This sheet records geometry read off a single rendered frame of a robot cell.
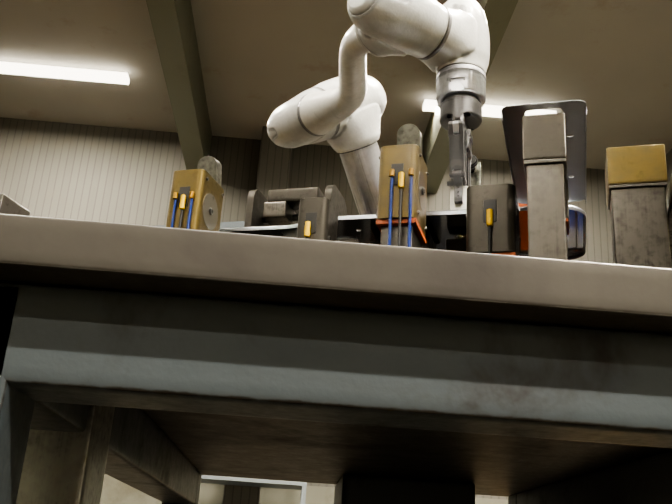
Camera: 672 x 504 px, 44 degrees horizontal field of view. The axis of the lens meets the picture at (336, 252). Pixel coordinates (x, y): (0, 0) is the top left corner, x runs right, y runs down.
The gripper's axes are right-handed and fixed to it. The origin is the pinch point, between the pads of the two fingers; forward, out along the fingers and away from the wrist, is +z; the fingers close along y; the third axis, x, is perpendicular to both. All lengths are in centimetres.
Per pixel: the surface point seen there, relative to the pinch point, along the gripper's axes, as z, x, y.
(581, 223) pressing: 5.6, 19.6, 3.9
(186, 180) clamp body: 2.3, -40.5, 22.1
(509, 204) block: 10.4, 10.0, 23.3
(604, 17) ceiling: -344, 50, -425
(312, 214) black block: 8.9, -19.4, 20.6
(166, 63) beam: -302, -280, -361
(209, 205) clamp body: 5.3, -37.7, 18.6
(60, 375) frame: 46, -19, 76
